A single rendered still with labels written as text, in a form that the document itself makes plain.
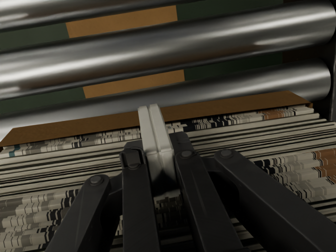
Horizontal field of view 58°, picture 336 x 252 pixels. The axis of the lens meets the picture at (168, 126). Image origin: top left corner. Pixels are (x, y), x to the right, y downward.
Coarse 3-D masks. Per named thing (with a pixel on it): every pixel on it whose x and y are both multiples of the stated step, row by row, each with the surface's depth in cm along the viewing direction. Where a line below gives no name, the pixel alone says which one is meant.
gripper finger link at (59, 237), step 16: (96, 176) 14; (80, 192) 13; (96, 192) 13; (80, 208) 12; (96, 208) 12; (64, 224) 12; (80, 224) 11; (96, 224) 12; (112, 224) 14; (64, 240) 11; (80, 240) 11; (96, 240) 12; (112, 240) 14
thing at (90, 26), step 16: (112, 16) 102; (128, 16) 103; (144, 16) 103; (160, 16) 104; (176, 16) 105; (80, 32) 103; (96, 32) 103; (128, 80) 111; (144, 80) 112; (160, 80) 113; (176, 80) 114
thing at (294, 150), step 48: (48, 144) 26; (96, 144) 26; (192, 144) 24; (240, 144) 24; (288, 144) 23; (0, 192) 21; (48, 192) 20; (0, 240) 16; (48, 240) 16; (192, 240) 14; (240, 240) 14
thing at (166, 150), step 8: (152, 104) 21; (152, 112) 20; (160, 112) 20; (152, 120) 19; (160, 120) 18; (160, 128) 17; (160, 136) 16; (168, 136) 17; (160, 144) 16; (168, 144) 16; (160, 152) 15; (168, 152) 15; (160, 160) 15; (168, 160) 15; (168, 168) 15; (168, 176) 16; (176, 176) 16; (168, 184) 16; (176, 184) 16; (168, 192) 16; (176, 192) 16
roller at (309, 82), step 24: (240, 72) 34; (264, 72) 33; (288, 72) 33; (312, 72) 33; (96, 96) 33; (120, 96) 32; (144, 96) 32; (168, 96) 32; (192, 96) 32; (216, 96) 32; (312, 96) 34; (0, 120) 31; (24, 120) 31; (48, 120) 31
